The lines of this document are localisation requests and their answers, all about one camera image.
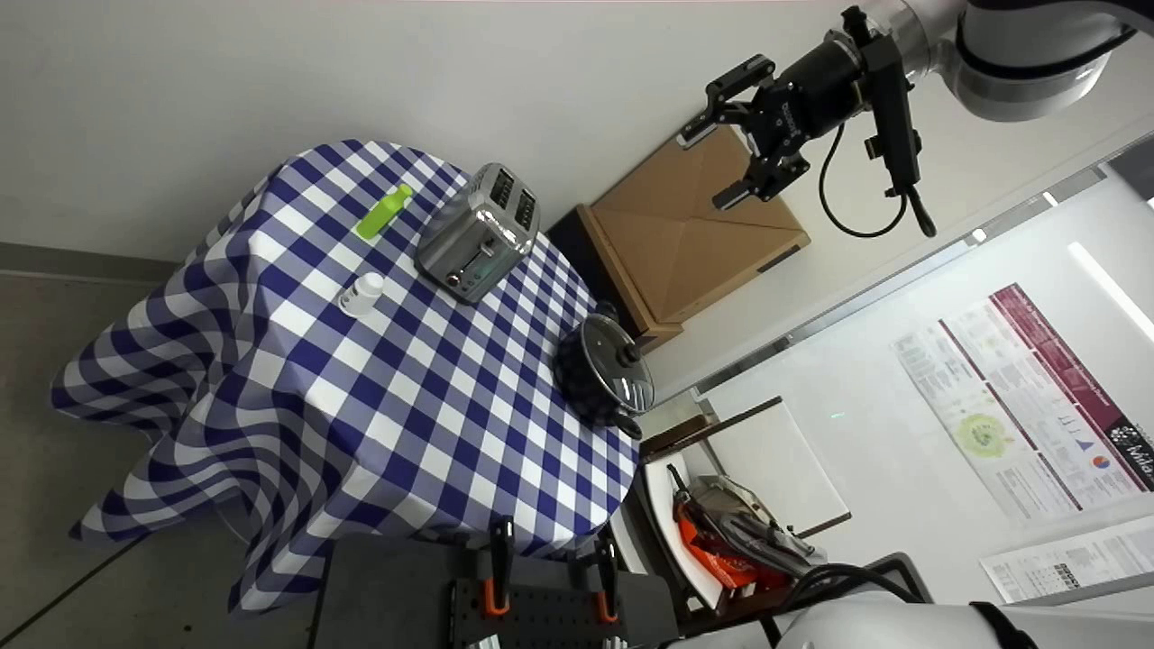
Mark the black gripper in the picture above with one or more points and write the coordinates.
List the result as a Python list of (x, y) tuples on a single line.
[(814, 97)]

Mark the glass lid with black knob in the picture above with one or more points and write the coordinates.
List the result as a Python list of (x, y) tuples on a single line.
[(614, 361)]

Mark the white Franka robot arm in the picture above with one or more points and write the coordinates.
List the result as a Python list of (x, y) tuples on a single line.
[(1022, 47)]

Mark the black cooking pot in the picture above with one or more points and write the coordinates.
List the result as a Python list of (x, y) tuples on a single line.
[(571, 365)]

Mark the large brown cardboard box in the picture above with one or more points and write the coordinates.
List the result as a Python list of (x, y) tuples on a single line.
[(698, 219)]

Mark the brown crate with navy panel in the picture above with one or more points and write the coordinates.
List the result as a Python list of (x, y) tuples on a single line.
[(618, 292)]

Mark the silver two-slot toaster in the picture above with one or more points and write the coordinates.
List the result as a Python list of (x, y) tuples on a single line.
[(474, 247)]

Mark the white flat board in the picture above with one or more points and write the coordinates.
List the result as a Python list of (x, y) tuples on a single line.
[(778, 463)]

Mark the small green bottle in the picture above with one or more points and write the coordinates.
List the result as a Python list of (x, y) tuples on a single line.
[(382, 216)]

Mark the poster with maroon stripe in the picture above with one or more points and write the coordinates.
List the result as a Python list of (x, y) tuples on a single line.
[(1033, 397)]

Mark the small white cup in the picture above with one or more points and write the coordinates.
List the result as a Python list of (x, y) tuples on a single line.
[(362, 292)]

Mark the orange and grey bundle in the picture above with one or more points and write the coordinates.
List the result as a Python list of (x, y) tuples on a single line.
[(722, 554)]

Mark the blue white checkered tablecloth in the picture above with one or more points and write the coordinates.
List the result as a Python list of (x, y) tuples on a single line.
[(362, 397)]

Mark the white printed paper sheet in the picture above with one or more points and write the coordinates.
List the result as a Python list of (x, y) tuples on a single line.
[(1070, 559)]

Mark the black perforated breadboard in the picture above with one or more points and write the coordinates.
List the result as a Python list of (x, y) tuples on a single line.
[(399, 599)]

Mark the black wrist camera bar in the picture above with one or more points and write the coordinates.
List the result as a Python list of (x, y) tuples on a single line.
[(890, 111)]

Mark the grey partition frame strip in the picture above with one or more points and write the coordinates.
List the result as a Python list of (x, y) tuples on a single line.
[(832, 316)]

